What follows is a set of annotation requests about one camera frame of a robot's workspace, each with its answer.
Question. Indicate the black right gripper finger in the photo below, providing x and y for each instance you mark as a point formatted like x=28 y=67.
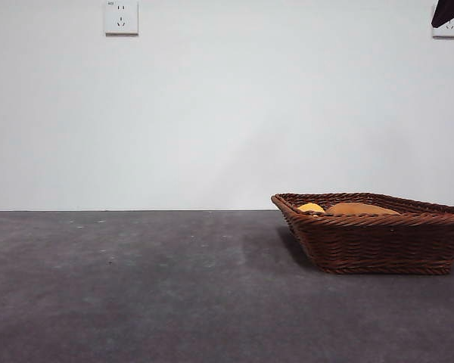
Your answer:
x=452 y=9

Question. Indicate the brown potato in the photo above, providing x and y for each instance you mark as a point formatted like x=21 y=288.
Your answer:
x=359 y=209

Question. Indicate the yellow corn cob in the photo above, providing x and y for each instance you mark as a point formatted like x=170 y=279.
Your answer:
x=311 y=207

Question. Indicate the brown woven wicker basket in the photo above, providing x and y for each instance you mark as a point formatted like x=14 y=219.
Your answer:
x=374 y=242

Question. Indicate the white wall socket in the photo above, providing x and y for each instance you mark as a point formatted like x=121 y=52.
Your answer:
x=449 y=32
x=122 y=17

